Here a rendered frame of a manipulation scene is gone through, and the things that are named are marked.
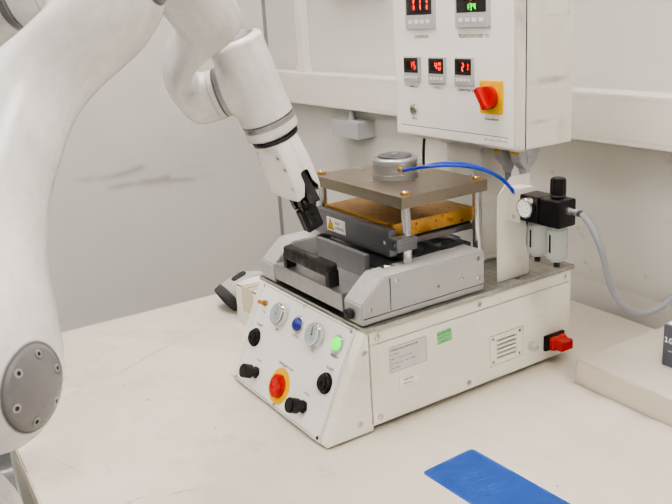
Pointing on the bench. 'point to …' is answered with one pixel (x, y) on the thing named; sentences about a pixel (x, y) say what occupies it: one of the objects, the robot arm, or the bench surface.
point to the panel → (296, 359)
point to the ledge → (632, 375)
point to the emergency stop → (277, 385)
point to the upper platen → (456, 217)
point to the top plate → (405, 180)
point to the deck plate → (441, 302)
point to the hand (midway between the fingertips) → (309, 217)
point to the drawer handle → (311, 263)
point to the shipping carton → (245, 294)
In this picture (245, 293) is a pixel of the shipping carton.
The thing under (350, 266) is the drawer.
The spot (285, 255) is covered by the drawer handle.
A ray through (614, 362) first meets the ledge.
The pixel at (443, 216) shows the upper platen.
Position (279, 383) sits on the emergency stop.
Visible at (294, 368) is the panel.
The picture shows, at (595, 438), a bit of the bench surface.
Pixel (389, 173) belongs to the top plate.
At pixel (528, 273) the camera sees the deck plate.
